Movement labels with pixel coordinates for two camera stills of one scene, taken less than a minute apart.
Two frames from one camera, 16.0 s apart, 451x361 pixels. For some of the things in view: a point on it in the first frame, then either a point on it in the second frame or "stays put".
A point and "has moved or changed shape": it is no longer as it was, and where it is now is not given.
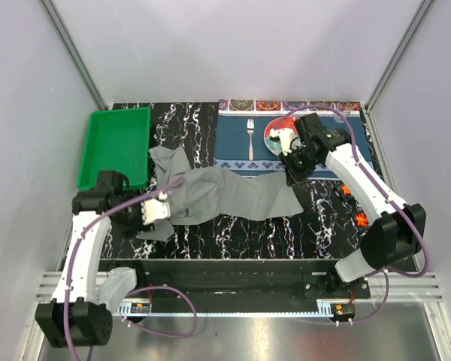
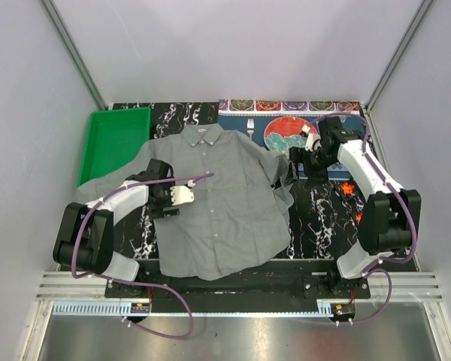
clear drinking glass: x=343 y=110 stays put
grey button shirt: x=206 y=193 has moved or changed shape
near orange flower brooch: x=362 y=219 stays put
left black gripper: x=134 y=228 → x=157 y=211
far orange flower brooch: x=346 y=191 stays put
